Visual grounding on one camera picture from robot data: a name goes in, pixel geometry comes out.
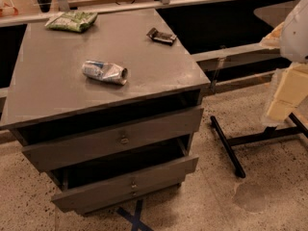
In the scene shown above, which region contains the black metal table stand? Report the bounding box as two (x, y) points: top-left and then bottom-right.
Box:
(210, 114), (308, 178)

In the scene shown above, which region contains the crushed silver redbull can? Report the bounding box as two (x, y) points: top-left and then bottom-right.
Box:
(82, 60), (128, 86)

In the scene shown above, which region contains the dark snack bar wrapper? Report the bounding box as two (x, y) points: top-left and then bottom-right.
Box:
(146, 28), (177, 45)

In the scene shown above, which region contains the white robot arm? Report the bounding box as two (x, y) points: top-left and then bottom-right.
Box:
(260, 0), (308, 127)

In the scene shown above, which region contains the grey drawer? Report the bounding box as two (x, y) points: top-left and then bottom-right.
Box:
(22, 106), (203, 171)
(51, 154), (200, 216)

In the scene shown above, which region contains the orange white object on shelf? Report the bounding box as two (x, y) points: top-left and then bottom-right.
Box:
(0, 0), (18, 17)

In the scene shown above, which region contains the upper grey drawer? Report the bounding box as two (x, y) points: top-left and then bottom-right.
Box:
(22, 106), (203, 171)

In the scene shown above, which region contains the lower grey drawer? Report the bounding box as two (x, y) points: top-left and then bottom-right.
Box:
(51, 154), (200, 216)

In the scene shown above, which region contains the grey side table top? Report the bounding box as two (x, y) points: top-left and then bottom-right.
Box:
(253, 0), (299, 28)

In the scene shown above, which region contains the green jalapeno chip bag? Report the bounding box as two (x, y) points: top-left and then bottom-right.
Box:
(45, 11), (97, 33)

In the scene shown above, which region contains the grey drawer cabinet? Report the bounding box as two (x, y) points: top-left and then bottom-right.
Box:
(0, 9), (212, 216)

